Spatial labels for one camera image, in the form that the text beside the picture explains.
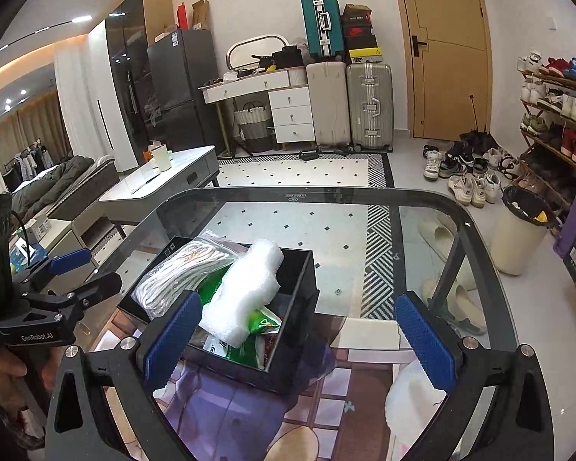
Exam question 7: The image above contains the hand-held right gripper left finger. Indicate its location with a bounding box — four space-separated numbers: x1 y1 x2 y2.
45 290 205 461

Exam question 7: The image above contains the wicker laundry basket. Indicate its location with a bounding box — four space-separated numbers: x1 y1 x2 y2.
233 101 275 153

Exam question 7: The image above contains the wooden door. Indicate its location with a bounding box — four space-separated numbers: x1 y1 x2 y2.
394 0 493 140

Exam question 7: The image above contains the hanging clothes rack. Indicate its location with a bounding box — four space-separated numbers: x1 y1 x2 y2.
2 141 53 188

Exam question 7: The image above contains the open tan carton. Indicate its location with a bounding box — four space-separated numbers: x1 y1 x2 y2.
191 0 211 32

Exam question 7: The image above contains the printed table mat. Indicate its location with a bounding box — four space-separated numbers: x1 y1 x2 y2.
84 307 466 461

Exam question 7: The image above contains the white coffee table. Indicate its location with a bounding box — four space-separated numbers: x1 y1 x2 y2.
98 146 220 226

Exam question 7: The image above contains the grey refrigerator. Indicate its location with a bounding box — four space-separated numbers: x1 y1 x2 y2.
147 29 224 152

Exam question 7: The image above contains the pile of worn shoes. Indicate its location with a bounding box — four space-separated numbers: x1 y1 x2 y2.
422 139 524 209

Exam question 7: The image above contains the cream fuzzy slipper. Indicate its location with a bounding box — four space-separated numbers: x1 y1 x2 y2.
439 293 488 336
421 276 464 305

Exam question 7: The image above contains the person's left forearm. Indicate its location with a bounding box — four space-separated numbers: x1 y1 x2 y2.
0 384 46 452

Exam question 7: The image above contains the black cardboard box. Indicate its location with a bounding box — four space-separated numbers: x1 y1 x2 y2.
118 235 320 397

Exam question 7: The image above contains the black handheld device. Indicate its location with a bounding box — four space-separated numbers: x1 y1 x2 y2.
298 148 351 160

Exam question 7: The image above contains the teal suitcase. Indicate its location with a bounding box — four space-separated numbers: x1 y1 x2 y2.
301 0 343 63

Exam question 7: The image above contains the white vanity desk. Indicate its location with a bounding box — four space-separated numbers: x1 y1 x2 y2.
199 68 316 145

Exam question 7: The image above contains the brown lid shoe box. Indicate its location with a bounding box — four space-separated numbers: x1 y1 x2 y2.
341 4 375 25

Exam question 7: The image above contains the dark glass wardrobe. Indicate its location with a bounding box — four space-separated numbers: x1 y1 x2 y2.
104 0 174 166

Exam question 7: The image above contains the beige suitcase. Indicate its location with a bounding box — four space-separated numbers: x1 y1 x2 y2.
306 61 352 147

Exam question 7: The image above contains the white foam sheet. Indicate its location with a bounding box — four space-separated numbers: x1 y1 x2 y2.
199 239 285 347

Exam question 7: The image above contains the person's left hand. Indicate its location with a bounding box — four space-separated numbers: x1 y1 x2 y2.
0 346 65 392

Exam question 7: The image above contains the black bag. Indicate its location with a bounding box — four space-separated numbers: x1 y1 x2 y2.
273 45 304 70

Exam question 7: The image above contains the dark padded coat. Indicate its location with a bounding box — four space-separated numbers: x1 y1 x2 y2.
12 155 97 212

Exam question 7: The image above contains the silver suitcase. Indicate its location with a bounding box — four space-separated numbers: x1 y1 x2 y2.
346 62 395 152

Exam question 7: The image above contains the wooden shoe rack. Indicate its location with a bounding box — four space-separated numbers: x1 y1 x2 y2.
517 55 576 212

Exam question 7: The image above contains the grey side cabinet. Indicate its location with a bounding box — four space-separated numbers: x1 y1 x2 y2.
10 218 99 274

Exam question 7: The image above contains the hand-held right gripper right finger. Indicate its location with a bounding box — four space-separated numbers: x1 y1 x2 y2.
396 290 555 461

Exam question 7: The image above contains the bagged striped cord bundle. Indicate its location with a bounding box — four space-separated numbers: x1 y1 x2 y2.
132 233 250 322

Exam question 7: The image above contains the oval mirror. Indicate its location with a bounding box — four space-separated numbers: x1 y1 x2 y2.
227 33 291 73

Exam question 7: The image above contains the beige trash bin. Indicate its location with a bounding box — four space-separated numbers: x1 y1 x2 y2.
490 186 562 277

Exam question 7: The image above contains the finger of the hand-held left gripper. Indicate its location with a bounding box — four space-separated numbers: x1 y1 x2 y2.
12 247 93 294
22 271 122 320

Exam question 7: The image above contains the black umbrella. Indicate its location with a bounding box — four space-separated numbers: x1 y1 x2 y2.
458 95 500 152

